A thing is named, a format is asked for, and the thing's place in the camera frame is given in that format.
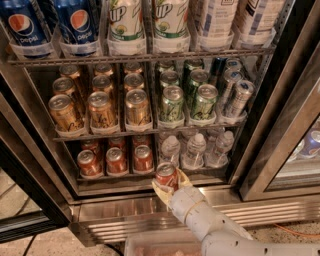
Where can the left 7up bottle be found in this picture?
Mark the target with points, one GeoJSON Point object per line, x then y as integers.
{"type": "Point", "coordinates": [125, 24]}

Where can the left blue pepsi bottle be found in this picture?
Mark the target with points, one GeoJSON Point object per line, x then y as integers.
{"type": "Point", "coordinates": [25, 22]}

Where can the second row gold can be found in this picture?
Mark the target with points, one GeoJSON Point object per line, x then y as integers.
{"type": "Point", "coordinates": [102, 83]}
{"type": "Point", "coordinates": [133, 81]}
{"type": "Point", "coordinates": [66, 86]}

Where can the front middle gold can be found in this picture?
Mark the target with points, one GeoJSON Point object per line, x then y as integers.
{"type": "Point", "coordinates": [102, 110]}

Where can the blue can behind glass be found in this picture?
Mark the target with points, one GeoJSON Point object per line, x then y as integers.
{"type": "Point", "coordinates": [311, 144]}

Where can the second row green can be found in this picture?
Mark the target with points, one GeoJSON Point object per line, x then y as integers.
{"type": "Point", "coordinates": [169, 78]}
{"type": "Point", "coordinates": [196, 78]}

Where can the right blue pepsi bottle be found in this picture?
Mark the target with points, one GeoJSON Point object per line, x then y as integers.
{"type": "Point", "coordinates": [78, 22]}

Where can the right 7up bottle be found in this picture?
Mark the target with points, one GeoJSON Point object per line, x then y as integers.
{"type": "Point", "coordinates": [170, 24]}

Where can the blue pepsi bottle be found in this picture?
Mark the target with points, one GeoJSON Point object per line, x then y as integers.
{"type": "Point", "coordinates": [25, 22]}
{"type": "Point", "coordinates": [78, 22]}

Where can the left clear water bottle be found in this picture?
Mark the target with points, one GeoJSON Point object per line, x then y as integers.
{"type": "Point", "coordinates": [170, 150]}

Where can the white labelled bottle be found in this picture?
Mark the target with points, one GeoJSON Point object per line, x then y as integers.
{"type": "Point", "coordinates": [254, 22]}
{"type": "Point", "coordinates": [215, 24]}

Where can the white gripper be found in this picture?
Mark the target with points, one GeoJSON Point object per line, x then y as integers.
{"type": "Point", "coordinates": [183, 202]}

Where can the clear water bottle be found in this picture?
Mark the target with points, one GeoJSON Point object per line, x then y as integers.
{"type": "Point", "coordinates": [218, 156]}
{"type": "Point", "coordinates": [170, 150]}
{"type": "Point", "coordinates": [193, 157]}

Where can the front left green can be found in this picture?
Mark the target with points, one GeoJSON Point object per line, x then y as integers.
{"type": "Point", "coordinates": [171, 104]}

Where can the right clear water bottle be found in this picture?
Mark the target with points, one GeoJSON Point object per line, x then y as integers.
{"type": "Point", "coordinates": [218, 156]}

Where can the middle clear water bottle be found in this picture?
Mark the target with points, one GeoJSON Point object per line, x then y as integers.
{"type": "Point", "coordinates": [193, 157]}

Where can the second row right gold can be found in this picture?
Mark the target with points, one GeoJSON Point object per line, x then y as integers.
{"type": "Point", "coordinates": [133, 81]}

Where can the second row left gold can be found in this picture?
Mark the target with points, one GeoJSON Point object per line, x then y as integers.
{"type": "Point", "coordinates": [66, 86]}

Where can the silver slim can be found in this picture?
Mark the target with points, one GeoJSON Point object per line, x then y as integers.
{"type": "Point", "coordinates": [229, 78]}
{"type": "Point", "coordinates": [242, 92]}

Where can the front silver slim can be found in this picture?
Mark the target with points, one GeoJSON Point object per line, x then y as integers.
{"type": "Point", "coordinates": [242, 92]}

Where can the front right gold can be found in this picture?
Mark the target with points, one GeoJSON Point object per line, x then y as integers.
{"type": "Point", "coordinates": [137, 108]}

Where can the second row left green can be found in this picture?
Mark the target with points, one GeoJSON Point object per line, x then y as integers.
{"type": "Point", "coordinates": [169, 78]}

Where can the second row right green can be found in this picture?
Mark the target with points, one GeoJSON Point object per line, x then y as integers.
{"type": "Point", "coordinates": [196, 78]}

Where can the red coke can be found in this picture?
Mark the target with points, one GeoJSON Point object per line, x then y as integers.
{"type": "Point", "coordinates": [90, 166]}
{"type": "Point", "coordinates": [116, 162]}
{"type": "Point", "coordinates": [167, 176]}
{"type": "Point", "coordinates": [143, 159]}

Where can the right white labelled bottle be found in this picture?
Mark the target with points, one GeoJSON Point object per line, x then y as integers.
{"type": "Point", "coordinates": [254, 22]}

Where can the clear plastic bin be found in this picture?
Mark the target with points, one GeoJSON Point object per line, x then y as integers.
{"type": "Point", "coordinates": [174, 242]}

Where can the stainless steel fridge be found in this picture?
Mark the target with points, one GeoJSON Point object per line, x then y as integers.
{"type": "Point", "coordinates": [260, 184]}

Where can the second row middle gold can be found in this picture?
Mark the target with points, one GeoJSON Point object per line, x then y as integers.
{"type": "Point", "coordinates": [102, 83]}

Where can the front left gold can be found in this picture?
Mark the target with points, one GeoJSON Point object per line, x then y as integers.
{"type": "Point", "coordinates": [65, 114]}

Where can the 7up bottle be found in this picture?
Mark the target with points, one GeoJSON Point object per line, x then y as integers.
{"type": "Point", "coordinates": [170, 24]}
{"type": "Point", "coordinates": [125, 24]}

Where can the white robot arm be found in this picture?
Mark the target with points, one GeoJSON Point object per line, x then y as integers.
{"type": "Point", "coordinates": [219, 235]}

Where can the left white labelled bottle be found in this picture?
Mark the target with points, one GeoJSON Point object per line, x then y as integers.
{"type": "Point", "coordinates": [215, 24]}

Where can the front right green can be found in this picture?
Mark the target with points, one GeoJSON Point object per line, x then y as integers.
{"type": "Point", "coordinates": [204, 102]}

